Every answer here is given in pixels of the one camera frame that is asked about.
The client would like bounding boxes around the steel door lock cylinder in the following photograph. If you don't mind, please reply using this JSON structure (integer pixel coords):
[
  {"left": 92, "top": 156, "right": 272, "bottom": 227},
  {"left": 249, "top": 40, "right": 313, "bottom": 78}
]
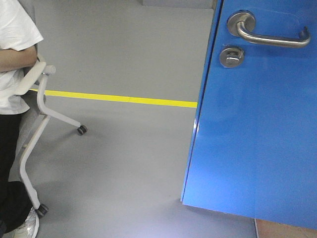
[{"left": 219, "top": 47, "right": 245, "bottom": 68}]

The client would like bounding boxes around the blue door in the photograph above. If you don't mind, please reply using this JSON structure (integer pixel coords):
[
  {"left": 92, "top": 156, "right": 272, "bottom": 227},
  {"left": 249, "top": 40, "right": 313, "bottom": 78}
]
[{"left": 181, "top": 0, "right": 317, "bottom": 229}]

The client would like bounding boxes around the white rolling chair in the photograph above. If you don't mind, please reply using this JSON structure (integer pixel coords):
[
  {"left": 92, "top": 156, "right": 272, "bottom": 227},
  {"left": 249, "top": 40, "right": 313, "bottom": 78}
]
[{"left": 15, "top": 54, "right": 88, "bottom": 217}]

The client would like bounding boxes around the person in black trousers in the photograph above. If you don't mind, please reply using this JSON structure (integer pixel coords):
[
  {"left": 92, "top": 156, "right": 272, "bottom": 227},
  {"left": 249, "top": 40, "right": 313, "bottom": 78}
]
[{"left": 0, "top": 0, "right": 43, "bottom": 238}]

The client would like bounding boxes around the steel door handle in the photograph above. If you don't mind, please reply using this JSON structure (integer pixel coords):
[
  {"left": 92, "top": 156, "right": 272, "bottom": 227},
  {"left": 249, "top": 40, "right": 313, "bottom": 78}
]
[{"left": 226, "top": 10, "right": 311, "bottom": 49}]

